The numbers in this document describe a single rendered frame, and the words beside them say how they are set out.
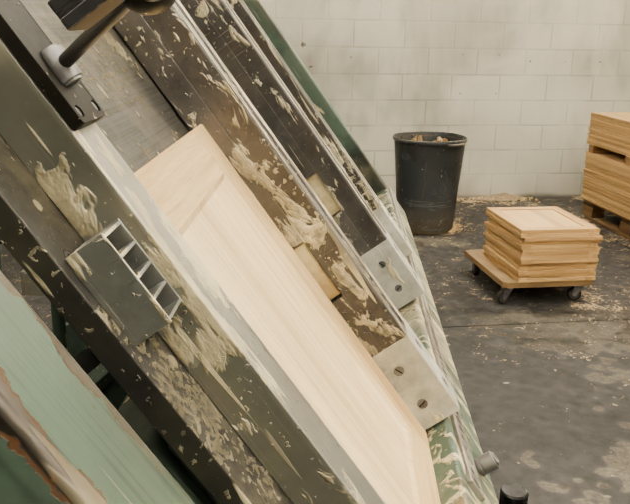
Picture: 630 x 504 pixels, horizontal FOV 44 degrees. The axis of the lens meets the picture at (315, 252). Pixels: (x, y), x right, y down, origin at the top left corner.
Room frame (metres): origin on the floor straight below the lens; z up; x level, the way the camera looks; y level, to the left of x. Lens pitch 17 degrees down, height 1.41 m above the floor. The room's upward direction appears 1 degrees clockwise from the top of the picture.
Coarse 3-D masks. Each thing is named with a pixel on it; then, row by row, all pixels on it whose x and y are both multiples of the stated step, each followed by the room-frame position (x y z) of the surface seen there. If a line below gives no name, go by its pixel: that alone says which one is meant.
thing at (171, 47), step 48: (144, 48) 0.92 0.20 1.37; (192, 48) 0.92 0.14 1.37; (192, 96) 0.92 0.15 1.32; (240, 96) 0.94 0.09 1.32; (240, 144) 0.92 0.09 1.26; (288, 192) 0.92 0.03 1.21; (288, 240) 0.92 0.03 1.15; (336, 240) 0.92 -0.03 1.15; (384, 336) 0.92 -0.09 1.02; (432, 384) 0.91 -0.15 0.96
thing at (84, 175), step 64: (0, 64) 0.50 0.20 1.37; (0, 128) 0.50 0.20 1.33; (64, 128) 0.50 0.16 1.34; (64, 192) 0.50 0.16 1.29; (128, 192) 0.51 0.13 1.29; (192, 256) 0.54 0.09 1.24; (192, 320) 0.50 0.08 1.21; (256, 384) 0.50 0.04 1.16; (256, 448) 0.50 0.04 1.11; (320, 448) 0.50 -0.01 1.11
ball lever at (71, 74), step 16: (128, 0) 0.46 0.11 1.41; (144, 0) 0.45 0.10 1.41; (160, 0) 0.46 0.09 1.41; (112, 16) 0.48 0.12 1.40; (96, 32) 0.49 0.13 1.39; (48, 48) 0.52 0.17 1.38; (80, 48) 0.50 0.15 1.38; (48, 64) 0.51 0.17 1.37; (64, 64) 0.51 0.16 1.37; (64, 80) 0.51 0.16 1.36
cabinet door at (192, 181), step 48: (192, 144) 0.82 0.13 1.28; (192, 192) 0.71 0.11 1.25; (240, 192) 0.87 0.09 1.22; (192, 240) 0.63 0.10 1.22; (240, 240) 0.76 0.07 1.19; (240, 288) 0.66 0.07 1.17; (288, 288) 0.80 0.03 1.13; (288, 336) 0.69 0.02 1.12; (336, 336) 0.84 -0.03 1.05; (336, 384) 0.72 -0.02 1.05; (384, 384) 0.88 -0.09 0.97; (336, 432) 0.63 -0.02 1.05; (384, 432) 0.76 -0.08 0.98; (384, 480) 0.65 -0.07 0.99; (432, 480) 0.79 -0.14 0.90
